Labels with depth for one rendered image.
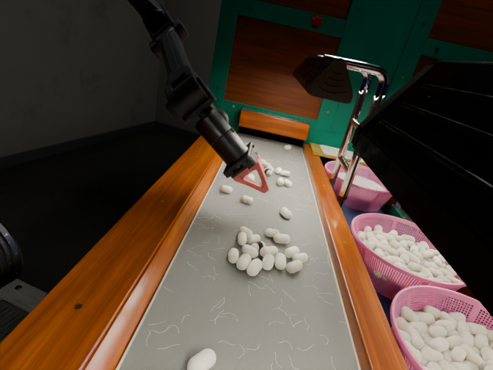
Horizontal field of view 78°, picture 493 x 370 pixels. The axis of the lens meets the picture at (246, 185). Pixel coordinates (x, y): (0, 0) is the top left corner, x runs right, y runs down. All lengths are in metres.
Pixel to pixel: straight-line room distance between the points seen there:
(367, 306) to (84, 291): 0.42
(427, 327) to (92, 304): 0.52
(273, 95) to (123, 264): 1.05
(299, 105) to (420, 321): 1.01
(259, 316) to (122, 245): 0.25
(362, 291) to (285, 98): 0.98
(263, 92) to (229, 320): 1.07
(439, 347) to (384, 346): 0.12
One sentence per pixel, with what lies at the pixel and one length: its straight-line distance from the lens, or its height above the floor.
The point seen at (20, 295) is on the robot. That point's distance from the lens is 0.92.
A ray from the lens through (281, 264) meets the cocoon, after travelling 0.58.
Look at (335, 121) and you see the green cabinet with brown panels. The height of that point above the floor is 0.89.
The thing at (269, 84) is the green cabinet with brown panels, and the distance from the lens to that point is 1.39.
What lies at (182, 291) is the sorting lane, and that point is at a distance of 0.51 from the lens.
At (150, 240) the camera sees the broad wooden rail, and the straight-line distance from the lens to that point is 0.56.
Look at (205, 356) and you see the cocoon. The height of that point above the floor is 0.76.
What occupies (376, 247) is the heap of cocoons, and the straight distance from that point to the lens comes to 0.79.
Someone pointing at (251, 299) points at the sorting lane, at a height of 0.74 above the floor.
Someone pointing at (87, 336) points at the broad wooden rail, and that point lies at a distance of 0.43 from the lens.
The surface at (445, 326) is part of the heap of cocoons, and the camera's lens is 0.66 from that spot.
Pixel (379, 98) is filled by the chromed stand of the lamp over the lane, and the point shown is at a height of 1.05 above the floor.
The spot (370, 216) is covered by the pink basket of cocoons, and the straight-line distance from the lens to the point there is 0.88.
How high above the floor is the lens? 1.09
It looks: 23 degrees down
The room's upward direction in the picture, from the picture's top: 12 degrees clockwise
